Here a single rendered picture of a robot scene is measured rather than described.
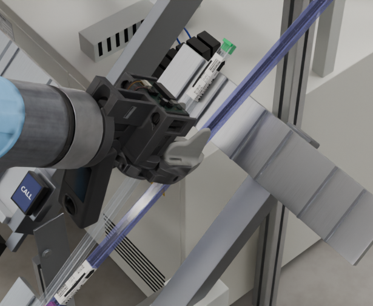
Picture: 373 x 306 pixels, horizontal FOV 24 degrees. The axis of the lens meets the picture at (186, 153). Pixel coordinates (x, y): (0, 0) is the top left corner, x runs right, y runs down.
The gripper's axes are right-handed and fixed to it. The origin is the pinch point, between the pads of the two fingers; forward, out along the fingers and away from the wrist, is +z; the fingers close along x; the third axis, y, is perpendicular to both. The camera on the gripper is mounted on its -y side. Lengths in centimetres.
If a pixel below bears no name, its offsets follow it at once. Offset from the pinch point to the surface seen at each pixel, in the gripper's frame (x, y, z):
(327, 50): 23, 8, 61
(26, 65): 38.4, -14.3, 12.5
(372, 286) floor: 2, -36, 113
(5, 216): 22.6, -30.6, 7.7
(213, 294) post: -8.7, -14.8, 10.6
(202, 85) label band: 6.0, 5.8, 4.1
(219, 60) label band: 6.5, 9.3, 4.7
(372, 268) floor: 6, -34, 116
